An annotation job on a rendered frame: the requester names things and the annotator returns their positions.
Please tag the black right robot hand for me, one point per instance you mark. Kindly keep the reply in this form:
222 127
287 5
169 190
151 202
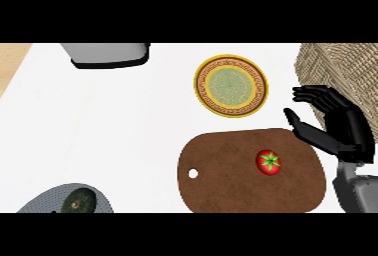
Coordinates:
349 130

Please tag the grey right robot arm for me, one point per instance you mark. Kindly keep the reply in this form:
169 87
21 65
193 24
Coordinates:
355 186

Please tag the tan wicker basket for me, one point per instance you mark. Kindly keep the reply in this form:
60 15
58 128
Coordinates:
345 76

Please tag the red tomato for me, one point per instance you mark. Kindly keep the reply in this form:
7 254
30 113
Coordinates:
268 162

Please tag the brown wooden cutting board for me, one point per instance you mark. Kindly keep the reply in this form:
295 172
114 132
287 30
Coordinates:
237 176

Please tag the yellow patterned plate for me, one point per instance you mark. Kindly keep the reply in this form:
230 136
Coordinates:
231 86

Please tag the dark green avocado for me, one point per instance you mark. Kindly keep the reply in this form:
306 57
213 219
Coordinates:
78 201

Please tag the grey mesh bowl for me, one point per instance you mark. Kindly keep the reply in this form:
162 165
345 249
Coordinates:
47 201

